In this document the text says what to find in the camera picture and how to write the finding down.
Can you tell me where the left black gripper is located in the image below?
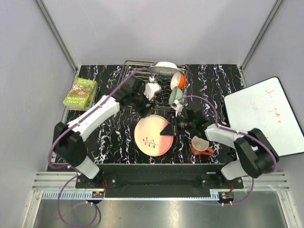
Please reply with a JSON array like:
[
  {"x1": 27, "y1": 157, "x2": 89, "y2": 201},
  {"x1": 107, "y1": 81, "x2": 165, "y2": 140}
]
[{"x1": 131, "y1": 85, "x2": 157, "y2": 118}]

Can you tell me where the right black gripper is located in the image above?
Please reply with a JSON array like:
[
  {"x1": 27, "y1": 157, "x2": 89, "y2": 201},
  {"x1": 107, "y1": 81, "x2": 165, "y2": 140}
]
[{"x1": 160, "y1": 114, "x2": 196, "y2": 136}]

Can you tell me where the pink cream floral plate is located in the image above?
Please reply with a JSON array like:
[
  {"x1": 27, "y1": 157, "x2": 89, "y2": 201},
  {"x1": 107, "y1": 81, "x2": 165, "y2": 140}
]
[{"x1": 134, "y1": 114, "x2": 173, "y2": 157}]

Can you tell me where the chrome wire dish rack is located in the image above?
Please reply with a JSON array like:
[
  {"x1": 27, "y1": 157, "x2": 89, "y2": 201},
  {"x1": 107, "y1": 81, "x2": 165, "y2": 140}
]
[{"x1": 118, "y1": 60, "x2": 188, "y2": 112}]

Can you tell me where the orange mug white inside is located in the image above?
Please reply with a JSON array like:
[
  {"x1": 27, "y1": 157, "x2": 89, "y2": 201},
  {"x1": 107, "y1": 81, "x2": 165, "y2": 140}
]
[{"x1": 190, "y1": 136, "x2": 214, "y2": 156}]

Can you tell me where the pale green bowl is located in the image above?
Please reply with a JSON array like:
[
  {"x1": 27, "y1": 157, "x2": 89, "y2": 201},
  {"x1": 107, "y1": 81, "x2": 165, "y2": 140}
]
[{"x1": 168, "y1": 86, "x2": 184, "y2": 105}]

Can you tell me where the white grey-rimmed plate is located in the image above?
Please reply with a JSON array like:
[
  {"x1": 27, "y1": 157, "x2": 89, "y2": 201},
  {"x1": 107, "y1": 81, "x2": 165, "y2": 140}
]
[{"x1": 150, "y1": 61, "x2": 179, "y2": 76}]

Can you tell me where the orange bowl white inside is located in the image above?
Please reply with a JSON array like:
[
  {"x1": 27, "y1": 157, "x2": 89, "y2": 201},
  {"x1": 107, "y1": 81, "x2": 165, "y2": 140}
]
[{"x1": 170, "y1": 72, "x2": 186, "y2": 90}]

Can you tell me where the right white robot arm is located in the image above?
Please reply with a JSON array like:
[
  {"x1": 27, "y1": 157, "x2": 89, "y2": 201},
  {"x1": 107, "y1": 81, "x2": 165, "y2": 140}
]
[{"x1": 160, "y1": 109, "x2": 279, "y2": 188}]

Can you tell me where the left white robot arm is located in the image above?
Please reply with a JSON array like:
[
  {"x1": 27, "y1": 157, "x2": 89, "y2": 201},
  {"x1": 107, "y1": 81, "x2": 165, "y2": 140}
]
[{"x1": 50, "y1": 76, "x2": 161, "y2": 188}]

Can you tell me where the green paperback book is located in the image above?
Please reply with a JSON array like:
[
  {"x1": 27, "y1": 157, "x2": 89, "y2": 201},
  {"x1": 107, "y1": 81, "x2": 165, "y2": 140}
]
[{"x1": 63, "y1": 77, "x2": 98, "y2": 110}]

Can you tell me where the whiteboard with red scribbles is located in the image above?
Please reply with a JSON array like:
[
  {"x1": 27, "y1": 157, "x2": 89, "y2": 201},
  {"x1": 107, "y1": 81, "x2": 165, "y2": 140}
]
[{"x1": 224, "y1": 77, "x2": 304, "y2": 157}]

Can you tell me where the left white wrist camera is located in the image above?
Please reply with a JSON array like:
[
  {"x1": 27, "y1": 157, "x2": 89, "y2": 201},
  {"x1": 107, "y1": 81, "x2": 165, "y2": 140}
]
[{"x1": 143, "y1": 76, "x2": 162, "y2": 101}]

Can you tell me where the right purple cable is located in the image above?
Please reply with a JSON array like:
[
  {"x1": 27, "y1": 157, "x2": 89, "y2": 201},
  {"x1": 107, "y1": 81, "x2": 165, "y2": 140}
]
[{"x1": 178, "y1": 95, "x2": 278, "y2": 206}]

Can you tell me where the aluminium cable duct rail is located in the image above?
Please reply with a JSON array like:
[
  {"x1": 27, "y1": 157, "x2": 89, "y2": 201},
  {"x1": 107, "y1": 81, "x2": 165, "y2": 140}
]
[{"x1": 42, "y1": 189, "x2": 235, "y2": 200}]

